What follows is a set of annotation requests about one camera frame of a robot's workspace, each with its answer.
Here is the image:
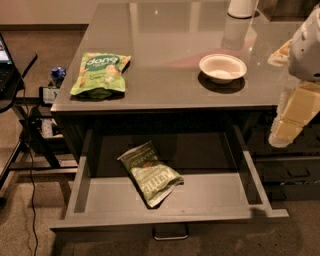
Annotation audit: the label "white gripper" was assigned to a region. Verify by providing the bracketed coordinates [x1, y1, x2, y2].
[268, 8, 320, 148]

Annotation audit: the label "green jalapeno kettle chip bag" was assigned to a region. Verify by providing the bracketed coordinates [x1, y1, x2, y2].
[118, 141, 184, 208]

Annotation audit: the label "grey counter cabinet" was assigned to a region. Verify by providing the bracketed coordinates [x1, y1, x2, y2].
[52, 1, 300, 157]

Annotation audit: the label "light green snack bag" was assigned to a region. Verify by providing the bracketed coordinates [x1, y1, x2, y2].
[70, 53, 131, 99]

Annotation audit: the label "white paper bowl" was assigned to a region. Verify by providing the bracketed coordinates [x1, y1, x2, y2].
[199, 54, 247, 84]

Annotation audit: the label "black side stand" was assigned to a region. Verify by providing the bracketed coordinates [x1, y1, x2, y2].
[0, 52, 77, 188]

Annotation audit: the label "black hanging cable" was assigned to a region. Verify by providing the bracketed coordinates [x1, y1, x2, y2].
[19, 76, 40, 256]

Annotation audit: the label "dark lower side drawers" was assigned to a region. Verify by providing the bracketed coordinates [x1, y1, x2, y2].
[246, 111, 320, 201]

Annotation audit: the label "black drawer handle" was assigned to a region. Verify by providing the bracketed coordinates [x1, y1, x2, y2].
[152, 223, 189, 241]

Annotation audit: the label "black laptop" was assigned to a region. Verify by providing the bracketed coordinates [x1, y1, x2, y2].
[0, 33, 21, 97]

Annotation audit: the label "white cylindrical container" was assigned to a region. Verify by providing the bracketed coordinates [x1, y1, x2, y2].
[228, 0, 259, 19]

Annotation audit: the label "grey open top drawer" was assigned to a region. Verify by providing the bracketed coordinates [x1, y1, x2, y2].
[51, 125, 288, 241]

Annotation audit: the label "black phone with screen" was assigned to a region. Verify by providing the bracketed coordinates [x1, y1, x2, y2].
[39, 87, 59, 106]

